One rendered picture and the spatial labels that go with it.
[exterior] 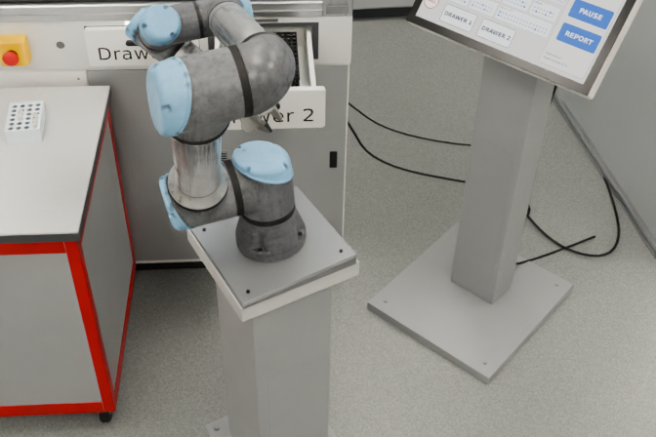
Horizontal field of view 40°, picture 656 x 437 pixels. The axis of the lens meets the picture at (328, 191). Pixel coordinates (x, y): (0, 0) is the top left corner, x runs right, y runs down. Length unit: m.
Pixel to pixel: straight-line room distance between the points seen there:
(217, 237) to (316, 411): 0.58
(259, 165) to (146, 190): 1.01
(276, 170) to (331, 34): 0.73
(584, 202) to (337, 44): 1.31
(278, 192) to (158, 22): 0.40
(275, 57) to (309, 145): 1.21
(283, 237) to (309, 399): 0.54
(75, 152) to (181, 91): 0.92
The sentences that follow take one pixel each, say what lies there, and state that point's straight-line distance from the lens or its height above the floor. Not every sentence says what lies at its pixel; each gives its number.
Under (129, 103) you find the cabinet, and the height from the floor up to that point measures 0.68.
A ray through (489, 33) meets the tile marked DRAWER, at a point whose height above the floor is 1.00.
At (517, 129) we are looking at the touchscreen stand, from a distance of 2.42.
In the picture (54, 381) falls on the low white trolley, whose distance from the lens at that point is 2.46.
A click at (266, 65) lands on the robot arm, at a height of 1.36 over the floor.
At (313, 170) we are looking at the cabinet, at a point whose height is 0.43.
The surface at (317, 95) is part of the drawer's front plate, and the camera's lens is 2.12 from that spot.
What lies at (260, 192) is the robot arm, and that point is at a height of 0.96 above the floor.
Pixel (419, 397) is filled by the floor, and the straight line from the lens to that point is 2.64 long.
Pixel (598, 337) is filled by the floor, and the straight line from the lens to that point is 2.90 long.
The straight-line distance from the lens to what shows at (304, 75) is 2.33.
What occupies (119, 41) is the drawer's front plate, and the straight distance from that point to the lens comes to 2.41.
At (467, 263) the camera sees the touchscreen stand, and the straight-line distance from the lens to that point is 2.80.
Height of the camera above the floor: 2.10
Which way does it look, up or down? 40 degrees down
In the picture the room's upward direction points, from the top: 1 degrees clockwise
